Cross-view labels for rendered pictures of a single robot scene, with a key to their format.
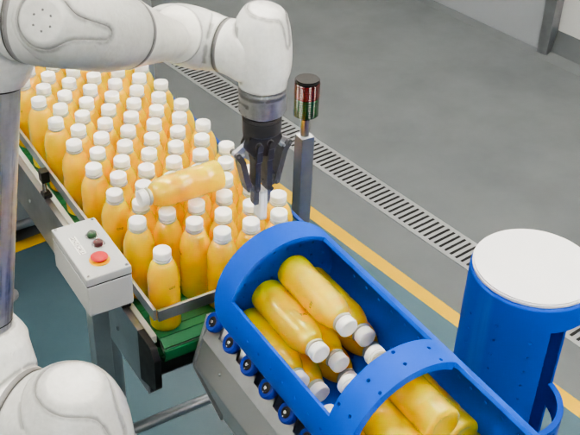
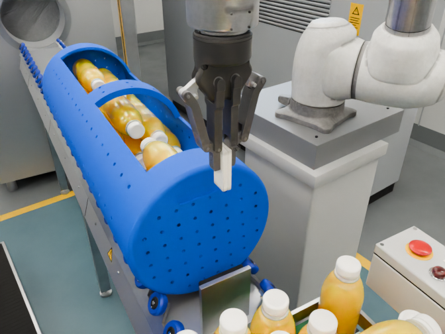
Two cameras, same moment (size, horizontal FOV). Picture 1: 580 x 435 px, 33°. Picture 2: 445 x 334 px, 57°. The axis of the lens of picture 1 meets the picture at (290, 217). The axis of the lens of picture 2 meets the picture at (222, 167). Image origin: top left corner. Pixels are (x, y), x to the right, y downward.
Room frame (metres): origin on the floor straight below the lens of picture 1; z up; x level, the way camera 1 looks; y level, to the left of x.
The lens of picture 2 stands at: (2.12, 0.09, 1.58)
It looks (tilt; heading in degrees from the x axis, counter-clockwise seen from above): 32 degrees down; 184
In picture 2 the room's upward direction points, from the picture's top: straight up
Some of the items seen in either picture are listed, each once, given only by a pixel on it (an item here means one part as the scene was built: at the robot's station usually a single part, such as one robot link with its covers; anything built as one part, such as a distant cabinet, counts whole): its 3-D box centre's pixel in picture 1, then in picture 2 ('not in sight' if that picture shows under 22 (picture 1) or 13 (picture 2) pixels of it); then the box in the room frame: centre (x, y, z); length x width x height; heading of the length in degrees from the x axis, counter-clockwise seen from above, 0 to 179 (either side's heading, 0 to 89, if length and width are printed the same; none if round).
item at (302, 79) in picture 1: (305, 107); not in sight; (2.13, -0.03, 1.18); 0.06 x 0.06 x 0.16
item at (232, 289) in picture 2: not in sight; (223, 298); (1.61, 0.06, 0.99); 0.10 x 0.02 x 0.12; 123
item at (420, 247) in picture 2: (99, 257); (420, 248); (1.59, 0.39, 1.11); 0.04 x 0.04 x 0.01
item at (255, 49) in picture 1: (256, 44); not in sight; (1.60, 0.07, 1.60); 0.13 x 0.11 x 0.16; 65
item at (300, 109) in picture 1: (305, 105); not in sight; (2.13, -0.03, 1.18); 0.06 x 0.06 x 0.05
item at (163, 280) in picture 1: (164, 289); (338, 309); (1.63, 0.27, 0.99); 0.07 x 0.07 x 0.19
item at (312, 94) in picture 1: (306, 89); not in sight; (2.13, -0.03, 1.23); 0.06 x 0.06 x 0.04
